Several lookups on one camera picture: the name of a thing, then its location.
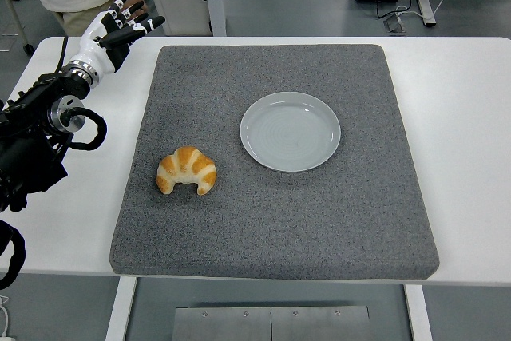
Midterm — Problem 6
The white cable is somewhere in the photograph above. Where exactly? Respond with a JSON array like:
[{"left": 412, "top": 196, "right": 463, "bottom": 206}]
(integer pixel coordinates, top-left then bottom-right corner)
[{"left": 0, "top": 295, "right": 14, "bottom": 339}]

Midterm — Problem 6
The golden croissant bread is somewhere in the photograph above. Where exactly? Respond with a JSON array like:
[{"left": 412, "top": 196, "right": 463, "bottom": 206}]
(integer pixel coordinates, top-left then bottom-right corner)
[{"left": 156, "top": 145, "right": 218, "bottom": 196}]

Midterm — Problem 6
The grey speckled mat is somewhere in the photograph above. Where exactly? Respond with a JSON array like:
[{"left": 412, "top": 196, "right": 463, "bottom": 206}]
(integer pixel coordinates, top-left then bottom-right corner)
[{"left": 109, "top": 44, "right": 441, "bottom": 280}]

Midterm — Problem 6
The pale grey round plate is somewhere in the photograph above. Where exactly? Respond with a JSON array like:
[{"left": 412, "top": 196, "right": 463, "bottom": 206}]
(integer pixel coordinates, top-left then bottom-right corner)
[{"left": 239, "top": 91, "right": 343, "bottom": 173}]

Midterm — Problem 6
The grey floor socket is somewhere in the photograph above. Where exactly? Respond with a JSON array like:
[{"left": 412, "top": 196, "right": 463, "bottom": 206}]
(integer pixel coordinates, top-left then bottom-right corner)
[{"left": 383, "top": 13, "right": 406, "bottom": 34}]

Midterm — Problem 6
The grey metal plate with screws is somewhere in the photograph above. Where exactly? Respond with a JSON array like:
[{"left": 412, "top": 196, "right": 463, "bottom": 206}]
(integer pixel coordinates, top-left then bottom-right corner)
[{"left": 171, "top": 305, "right": 371, "bottom": 341}]

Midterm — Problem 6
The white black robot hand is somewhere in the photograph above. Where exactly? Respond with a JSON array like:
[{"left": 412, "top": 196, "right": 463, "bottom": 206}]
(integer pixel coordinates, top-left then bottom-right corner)
[{"left": 73, "top": 0, "right": 166, "bottom": 77}]

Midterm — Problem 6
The white table leg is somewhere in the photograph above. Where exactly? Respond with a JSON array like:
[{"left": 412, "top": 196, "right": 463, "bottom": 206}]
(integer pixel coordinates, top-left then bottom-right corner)
[
  {"left": 104, "top": 276, "right": 138, "bottom": 341},
  {"left": 403, "top": 284, "right": 434, "bottom": 341}
]

